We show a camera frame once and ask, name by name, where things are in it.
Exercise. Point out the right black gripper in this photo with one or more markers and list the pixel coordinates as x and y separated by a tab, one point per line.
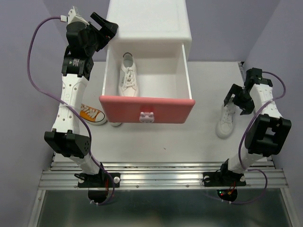
247	107

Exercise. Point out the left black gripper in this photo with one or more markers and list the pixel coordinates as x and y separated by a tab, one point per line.
106	34

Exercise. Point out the white sneaker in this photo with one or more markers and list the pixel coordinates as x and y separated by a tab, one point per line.
225	125
127	85

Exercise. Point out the pink drawer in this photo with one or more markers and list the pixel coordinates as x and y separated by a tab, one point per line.
163	82

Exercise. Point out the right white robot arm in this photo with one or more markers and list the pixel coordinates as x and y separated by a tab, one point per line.
264	136

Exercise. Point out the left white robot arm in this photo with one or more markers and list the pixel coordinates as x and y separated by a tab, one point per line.
64	138

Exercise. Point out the white shoe cabinet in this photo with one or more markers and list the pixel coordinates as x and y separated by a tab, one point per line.
151	20

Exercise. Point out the left orange sneaker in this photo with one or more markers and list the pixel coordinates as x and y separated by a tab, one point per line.
92	115

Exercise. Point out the orange sneaker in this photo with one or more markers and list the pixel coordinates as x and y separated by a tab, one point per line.
92	115
115	124

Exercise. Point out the right orange sneaker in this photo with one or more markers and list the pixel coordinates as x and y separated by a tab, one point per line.
115	124

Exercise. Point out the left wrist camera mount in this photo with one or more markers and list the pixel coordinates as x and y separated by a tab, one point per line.
73	16

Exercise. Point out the aluminium mounting rail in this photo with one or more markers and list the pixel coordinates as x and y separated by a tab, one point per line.
151	176

